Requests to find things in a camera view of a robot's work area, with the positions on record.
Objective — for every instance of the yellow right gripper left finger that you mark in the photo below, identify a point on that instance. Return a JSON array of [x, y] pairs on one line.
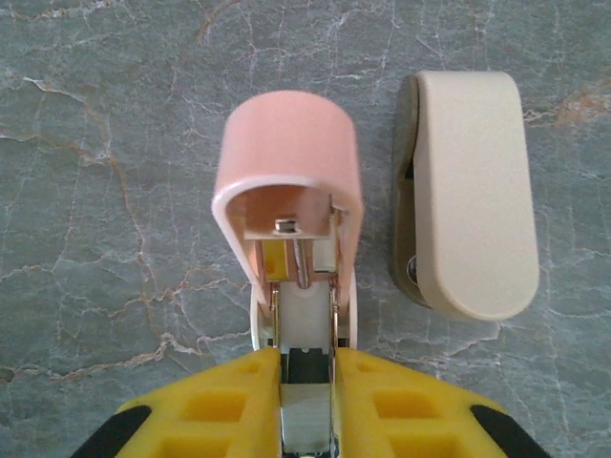
[[210, 410]]

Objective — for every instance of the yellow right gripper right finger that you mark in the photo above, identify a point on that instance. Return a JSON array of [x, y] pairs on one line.
[[406, 410]]

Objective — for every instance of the pink stapler with cream base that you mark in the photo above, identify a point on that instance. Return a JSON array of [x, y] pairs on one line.
[[286, 143]]

